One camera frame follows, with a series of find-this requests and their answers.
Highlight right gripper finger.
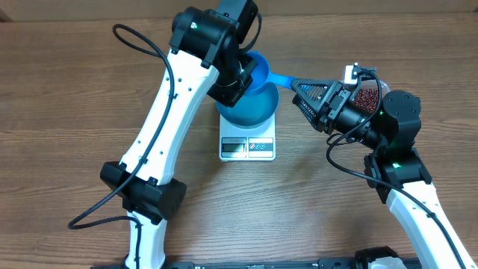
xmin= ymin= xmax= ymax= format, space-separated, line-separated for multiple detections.
xmin=292 ymin=95 xmax=320 ymax=127
xmin=291 ymin=78 xmax=338 ymax=108

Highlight blue plastic measuring scoop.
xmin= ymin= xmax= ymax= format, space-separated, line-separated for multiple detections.
xmin=245 ymin=52 xmax=294 ymax=96

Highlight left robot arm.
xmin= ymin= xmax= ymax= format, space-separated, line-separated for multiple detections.
xmin=100 ymin=0 xmax=260 ymax=268

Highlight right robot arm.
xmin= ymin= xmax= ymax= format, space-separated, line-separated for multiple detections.
xmin=291 ymin=74 xmax=476 ymax=268

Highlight blue metal bowl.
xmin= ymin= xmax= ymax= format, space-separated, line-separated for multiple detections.
xmin=216 ymin=82 xmax=279 ymax=129

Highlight white digital kitchen scale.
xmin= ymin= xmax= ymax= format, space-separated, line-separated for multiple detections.
xmin=219 ymin=114 xmax=276 ymax=161

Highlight red adzuki beans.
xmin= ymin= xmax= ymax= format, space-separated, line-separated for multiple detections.
xmin=353 ymin=88 xmax=379 ymax=114

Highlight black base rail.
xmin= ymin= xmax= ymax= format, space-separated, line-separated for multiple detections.
xmin=90 ymin=246 xmax=423 ymax=269

